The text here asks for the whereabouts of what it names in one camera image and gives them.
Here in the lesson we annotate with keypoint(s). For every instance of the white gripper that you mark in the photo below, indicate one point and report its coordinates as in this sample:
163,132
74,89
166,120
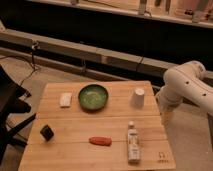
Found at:
166,111

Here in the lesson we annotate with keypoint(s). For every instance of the white ceramic cup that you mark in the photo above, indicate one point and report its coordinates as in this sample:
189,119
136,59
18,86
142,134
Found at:
137,99

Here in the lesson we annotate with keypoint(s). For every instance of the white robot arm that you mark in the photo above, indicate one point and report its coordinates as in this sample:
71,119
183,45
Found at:
184,81

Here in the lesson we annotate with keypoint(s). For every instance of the white bottle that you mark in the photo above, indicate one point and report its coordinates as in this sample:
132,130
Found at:
133,144

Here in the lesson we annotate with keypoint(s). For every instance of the wooden table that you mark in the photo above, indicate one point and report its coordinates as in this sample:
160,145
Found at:
70,150

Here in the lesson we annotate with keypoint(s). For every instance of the orange carrot toy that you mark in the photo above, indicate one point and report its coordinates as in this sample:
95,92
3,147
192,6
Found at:
102,141

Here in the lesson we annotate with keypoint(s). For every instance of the green bowl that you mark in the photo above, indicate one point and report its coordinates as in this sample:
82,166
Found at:
93,97

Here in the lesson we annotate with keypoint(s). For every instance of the black cube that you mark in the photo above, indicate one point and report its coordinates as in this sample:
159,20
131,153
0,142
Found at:
47,132

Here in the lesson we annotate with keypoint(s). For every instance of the black chair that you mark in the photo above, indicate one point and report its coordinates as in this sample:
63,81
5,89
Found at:
10,102

